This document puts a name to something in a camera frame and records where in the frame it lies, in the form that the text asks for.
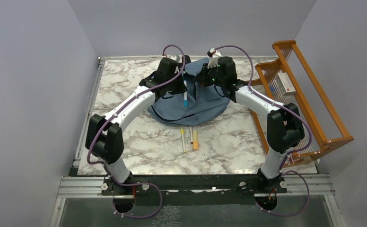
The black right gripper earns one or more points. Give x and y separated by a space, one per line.
201 76

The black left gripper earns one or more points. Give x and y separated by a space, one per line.
180 88

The blue student backpack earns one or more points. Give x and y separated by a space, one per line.
204 103

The blue capped white pen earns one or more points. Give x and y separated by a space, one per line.
185 94

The red capped white pen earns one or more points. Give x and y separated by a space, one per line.
191 134

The orange highlighter marker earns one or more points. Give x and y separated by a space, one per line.
195 138

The yellow capped white pen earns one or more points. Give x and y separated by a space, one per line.
182 131

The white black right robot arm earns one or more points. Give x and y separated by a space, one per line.
284 128

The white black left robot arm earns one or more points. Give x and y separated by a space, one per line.
104 138

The white red small box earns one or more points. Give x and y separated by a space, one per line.
285 84

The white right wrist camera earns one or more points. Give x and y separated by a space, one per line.
214 55

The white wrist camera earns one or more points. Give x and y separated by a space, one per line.
214 55
175 57

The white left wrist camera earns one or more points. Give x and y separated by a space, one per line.
175 57

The wooden wire rack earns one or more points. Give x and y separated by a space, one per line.
328 131

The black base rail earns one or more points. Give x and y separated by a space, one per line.
177 190

